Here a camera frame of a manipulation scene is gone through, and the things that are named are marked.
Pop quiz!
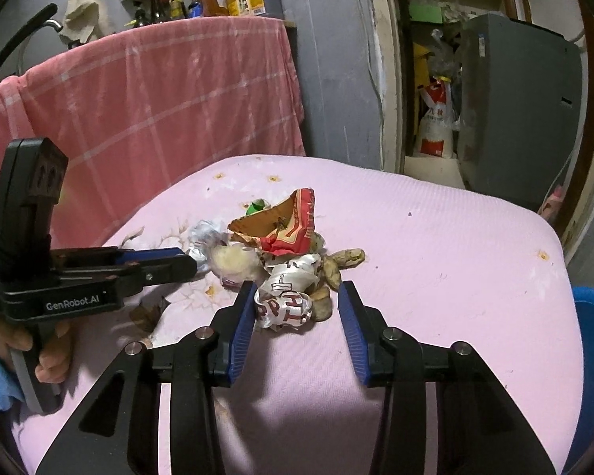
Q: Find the red orange snack wrapper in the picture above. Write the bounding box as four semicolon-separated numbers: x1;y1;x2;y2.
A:
227;188;315;256

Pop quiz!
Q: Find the brown potato piece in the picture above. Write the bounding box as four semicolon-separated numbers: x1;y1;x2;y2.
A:
322;256;342;292
328;249;366;269
309;284;333;322

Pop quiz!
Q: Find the person's left hand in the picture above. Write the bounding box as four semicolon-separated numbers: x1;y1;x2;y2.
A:
0;314;73;385

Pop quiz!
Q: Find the white printed wrapper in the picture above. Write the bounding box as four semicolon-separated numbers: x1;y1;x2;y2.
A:
254;253;322;330

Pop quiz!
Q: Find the beige hanging towel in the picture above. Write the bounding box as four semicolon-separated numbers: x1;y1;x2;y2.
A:
60;0;112;44

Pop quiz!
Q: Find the red white rice bag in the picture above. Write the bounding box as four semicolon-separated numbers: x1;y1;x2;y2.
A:
414;76;456;159

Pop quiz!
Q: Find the red plaid cloth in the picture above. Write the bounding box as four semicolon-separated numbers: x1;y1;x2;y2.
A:
0;17;305;248

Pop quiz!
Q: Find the dark sauce bottle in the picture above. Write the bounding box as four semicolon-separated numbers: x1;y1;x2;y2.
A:
150;0;168;24

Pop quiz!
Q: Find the white green wrapper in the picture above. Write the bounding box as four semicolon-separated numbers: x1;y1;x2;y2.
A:
187;217;263;278

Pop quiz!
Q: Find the brown dry peel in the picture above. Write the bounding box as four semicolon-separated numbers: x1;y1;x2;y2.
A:
128;297;170;333

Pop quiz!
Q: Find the pink cloth on table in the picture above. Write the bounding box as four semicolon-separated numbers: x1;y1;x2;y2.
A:
10;153;586;475

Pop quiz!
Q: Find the metal wok with handle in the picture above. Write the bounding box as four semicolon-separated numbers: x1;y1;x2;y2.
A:
0;3;63;81

